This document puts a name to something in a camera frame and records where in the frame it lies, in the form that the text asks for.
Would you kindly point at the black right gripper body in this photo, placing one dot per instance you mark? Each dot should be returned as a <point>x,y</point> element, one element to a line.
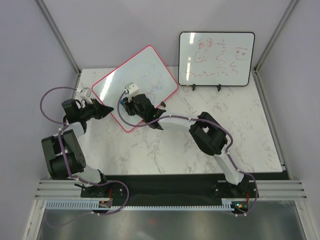
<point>132,109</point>

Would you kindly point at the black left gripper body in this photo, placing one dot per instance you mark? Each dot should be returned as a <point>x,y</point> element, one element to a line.
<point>94,109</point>

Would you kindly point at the pink framed whiteboard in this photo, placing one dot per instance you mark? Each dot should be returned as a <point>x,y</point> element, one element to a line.
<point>147,72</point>

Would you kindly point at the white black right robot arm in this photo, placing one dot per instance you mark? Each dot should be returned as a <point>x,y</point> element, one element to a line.
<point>210,137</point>

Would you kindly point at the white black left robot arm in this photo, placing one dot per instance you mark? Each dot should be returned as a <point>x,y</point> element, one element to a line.
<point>62,152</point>

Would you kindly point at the black framed whiteboard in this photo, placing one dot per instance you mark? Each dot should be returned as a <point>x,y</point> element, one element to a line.
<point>215,58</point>

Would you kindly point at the black board stand foot right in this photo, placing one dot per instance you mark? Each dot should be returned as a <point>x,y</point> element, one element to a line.
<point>219,87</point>

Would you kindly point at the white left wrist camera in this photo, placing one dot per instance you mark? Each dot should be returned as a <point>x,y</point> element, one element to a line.
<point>84,94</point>

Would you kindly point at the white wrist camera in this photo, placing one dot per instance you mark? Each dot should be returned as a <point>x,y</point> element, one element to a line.
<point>131,90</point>
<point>84,94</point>

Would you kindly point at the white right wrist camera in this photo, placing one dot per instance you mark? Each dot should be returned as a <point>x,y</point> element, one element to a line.
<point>131,90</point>

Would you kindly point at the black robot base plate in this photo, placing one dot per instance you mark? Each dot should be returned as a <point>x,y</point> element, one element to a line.
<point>124,179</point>

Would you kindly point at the white slotted cable duct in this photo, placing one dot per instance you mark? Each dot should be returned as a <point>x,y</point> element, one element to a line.
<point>98,205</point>

